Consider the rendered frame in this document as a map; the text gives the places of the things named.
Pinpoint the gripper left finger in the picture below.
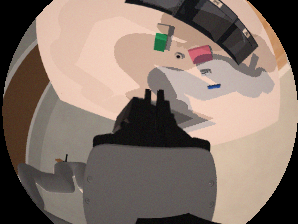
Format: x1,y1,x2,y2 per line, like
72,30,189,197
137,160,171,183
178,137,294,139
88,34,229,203
93,89,151,147

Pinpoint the dark grey rack of bins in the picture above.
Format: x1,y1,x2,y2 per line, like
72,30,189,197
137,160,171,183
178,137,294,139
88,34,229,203
124,0,258,65

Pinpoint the flat red rectangular block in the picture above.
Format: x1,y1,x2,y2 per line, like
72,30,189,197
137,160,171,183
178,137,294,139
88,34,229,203
188,45,213,64

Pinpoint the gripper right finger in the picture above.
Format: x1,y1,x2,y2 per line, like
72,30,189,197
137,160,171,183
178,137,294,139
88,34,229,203
156,90,211,151

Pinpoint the green and white eraser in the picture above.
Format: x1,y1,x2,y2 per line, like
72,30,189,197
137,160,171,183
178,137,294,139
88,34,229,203
154,23,169,52

